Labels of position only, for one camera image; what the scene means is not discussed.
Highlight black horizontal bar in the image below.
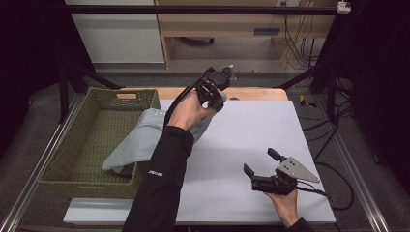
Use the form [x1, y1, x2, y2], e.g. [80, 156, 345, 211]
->
[63, 4, 339, 16]

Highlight black floor cables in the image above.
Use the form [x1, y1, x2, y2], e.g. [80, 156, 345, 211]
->
[298, 76, 357, 163]

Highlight black stand legs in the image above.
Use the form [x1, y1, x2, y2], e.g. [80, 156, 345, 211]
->
[58, 60, 126, 124]
[273, 63, 338, 125]

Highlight black curtain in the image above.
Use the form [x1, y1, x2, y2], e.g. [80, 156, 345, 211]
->
[317, 0, 410, 197]
[0, 0, 97, 159]

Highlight green woven basket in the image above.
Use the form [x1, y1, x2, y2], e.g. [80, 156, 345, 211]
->
[37, 87, 161, 200]

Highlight yellow and black tape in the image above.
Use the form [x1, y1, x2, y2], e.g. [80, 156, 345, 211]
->
[299, 94, 318, 109]

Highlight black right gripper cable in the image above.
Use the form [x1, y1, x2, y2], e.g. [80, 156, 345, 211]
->
[295, 160, 356, 213]

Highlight white table board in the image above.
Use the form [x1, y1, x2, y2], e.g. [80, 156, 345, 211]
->
[63, 99, 337, 225]

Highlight person's right hand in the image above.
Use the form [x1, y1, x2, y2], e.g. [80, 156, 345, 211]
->
[262, 188, 300, 229]

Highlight wooden table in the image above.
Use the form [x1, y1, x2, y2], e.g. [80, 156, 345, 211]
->
[122, 86, 289, 102]

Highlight white plug adapter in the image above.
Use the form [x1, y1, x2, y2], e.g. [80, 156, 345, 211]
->
[336, 1, 352, 15]

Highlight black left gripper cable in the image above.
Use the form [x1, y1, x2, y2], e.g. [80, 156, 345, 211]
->
[163, 67, 215, 128]

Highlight metal frame rail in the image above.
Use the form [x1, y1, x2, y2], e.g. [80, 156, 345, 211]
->
[0, 92, 85, 232]
[311, 95, 392, 232]

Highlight light wooden desk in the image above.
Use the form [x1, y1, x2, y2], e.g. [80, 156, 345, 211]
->
[154, 0, 337, 70]

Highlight person's left hand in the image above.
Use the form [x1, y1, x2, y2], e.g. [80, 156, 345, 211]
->
[166, 88, 217, 131]

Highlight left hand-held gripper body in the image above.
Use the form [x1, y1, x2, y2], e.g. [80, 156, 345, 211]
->
[194, 64, 238, 98]

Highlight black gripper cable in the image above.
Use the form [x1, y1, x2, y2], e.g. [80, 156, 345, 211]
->
[295, 160, 356, 213]
[163, 67, 215, 128]

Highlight white cabinet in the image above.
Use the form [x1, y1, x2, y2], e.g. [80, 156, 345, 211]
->
[64, 0, 166, 65]

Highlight grey cloth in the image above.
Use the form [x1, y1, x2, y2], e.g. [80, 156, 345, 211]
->
[102, 91, 228, 175]

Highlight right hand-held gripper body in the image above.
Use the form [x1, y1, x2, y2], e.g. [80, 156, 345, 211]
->
[250, 156, 322, 196]

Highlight bundle of hanging cables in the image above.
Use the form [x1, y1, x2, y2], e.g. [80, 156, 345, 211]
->
[282, 13, 325, 70]

